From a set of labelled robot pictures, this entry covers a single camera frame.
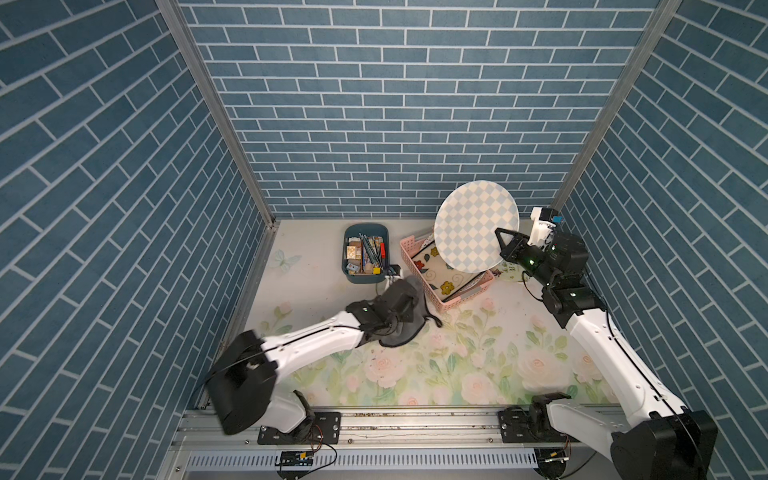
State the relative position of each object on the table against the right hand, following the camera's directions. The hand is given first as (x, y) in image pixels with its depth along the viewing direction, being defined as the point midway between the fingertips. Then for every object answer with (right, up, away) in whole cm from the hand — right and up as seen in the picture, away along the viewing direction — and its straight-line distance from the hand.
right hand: (500, 231), depth 74 cm
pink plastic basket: (-22, -4, +33) cm, 40 cm away
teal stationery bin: (-38, -6, +34) cm, 51 cm away
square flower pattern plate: (-10, -15, +23) cm, 29 cm away
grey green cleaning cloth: (-22, -27, +8) cm, 36 cm away
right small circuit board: (+11, -55, -2) cm, 56 cm away
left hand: (-20, -21, +10) cm, 31 cm away
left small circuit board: (-50, -55, -2) cm, 75 cm away
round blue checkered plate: (-7, 0, +7) cm, 10 cm away
